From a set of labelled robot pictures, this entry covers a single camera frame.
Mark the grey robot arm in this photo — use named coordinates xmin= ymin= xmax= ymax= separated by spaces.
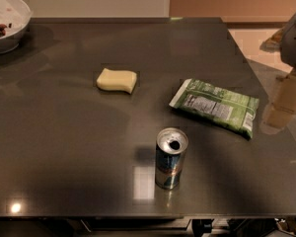
xmin=280 ymin=13 xmax=296 ymax=68

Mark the redbull can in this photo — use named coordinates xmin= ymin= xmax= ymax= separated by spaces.
xmin=155 ymin=127 xmax=188 ymax=190

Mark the green snack bag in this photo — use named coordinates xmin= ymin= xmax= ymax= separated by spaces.
xmin=170 ymin=79 xmax=259 ymax=139

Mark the white bowl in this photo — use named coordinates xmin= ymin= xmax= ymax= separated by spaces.
xmin=0 ymin=0 xmax=32 ymax=53

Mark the yellow sponge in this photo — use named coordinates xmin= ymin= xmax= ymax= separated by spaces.
xmin=96 ymin=68 xmax=137 ymax=94

